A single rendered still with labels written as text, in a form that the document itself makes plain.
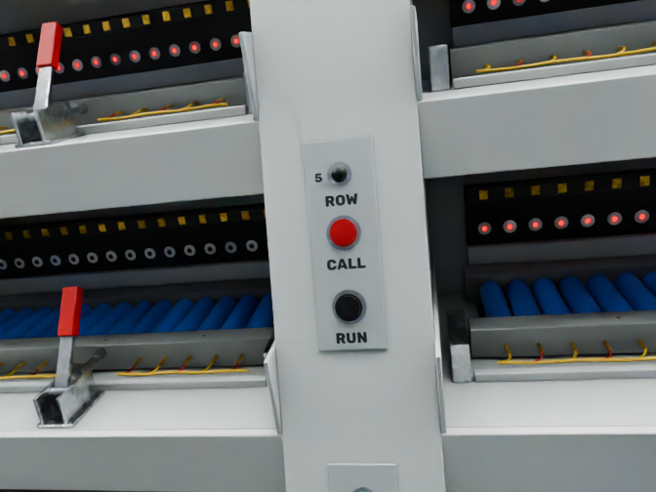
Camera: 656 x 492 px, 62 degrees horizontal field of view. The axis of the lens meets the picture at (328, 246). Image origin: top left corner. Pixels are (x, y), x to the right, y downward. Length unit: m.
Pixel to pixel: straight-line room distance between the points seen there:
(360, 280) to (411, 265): 0.03
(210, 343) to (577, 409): 0.25
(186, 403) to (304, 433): 0.09
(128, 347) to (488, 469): 0.27
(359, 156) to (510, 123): 0.09
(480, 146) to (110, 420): 0.30
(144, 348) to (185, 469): 0.10
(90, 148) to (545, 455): 0.33
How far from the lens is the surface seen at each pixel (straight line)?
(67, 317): 0.43
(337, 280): 0.32
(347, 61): 0.33
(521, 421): 0.35
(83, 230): 0.58
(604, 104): 0.34
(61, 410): 0.42
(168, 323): 0.48
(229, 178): 0.35
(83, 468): 0.43
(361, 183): 0.32
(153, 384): 0.43
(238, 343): 0.41
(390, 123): 0.32
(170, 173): 0.37
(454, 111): 0.33
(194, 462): 0.38
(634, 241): 0.51
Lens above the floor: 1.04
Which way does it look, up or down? level
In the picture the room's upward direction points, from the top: 4 degrees counter-clockwise
